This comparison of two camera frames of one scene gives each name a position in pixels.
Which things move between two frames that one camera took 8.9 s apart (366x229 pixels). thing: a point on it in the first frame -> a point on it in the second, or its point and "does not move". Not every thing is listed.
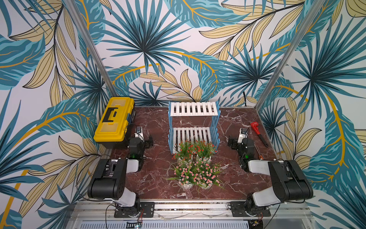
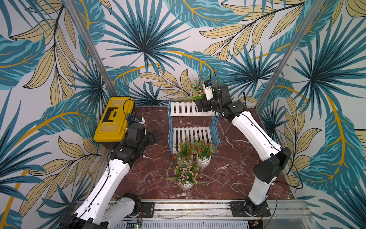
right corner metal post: [310, 15] does not move
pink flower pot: [204, 172] -> [198, 93]
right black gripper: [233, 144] -> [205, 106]
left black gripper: [147, 144] -> [152, 140]
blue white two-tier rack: [193, 121] does not move
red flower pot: [205, 149] does not move
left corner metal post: [72, 9] does not move
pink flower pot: [184, 171] does not move
